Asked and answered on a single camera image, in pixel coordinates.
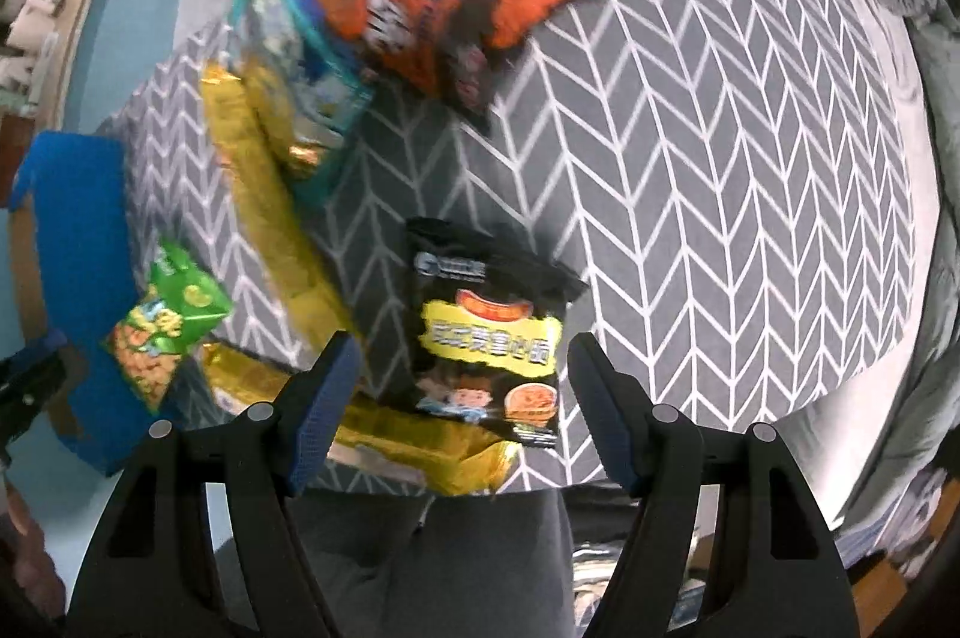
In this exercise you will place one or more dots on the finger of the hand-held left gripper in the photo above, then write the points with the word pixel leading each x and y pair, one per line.
pixel 30 387

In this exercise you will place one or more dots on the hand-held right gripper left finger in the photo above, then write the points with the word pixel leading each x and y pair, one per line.
pixel 322 413

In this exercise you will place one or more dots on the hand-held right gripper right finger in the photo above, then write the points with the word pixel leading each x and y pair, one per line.
pixel 607 413

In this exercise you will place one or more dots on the gold snack packet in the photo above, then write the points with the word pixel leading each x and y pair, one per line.
pixel 420 450

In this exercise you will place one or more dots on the black snack packet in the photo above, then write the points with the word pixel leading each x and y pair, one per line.
pixel 487 338

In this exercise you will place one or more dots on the blue-rimmed cardboard box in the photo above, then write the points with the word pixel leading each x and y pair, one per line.
pixel 75 233

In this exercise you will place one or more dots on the green snack packet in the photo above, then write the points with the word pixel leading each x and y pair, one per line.
pixel 180 300

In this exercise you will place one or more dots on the long yellow snack packet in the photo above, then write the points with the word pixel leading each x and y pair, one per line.
pixel 259 195

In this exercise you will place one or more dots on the teal snack packet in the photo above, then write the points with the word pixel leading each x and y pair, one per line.
pixel 315 75

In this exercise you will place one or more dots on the grey chevron table mat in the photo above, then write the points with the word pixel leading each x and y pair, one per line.
pixel 712 158

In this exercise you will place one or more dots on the grey bed sheet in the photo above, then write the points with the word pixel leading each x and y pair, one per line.
pixel 885 428

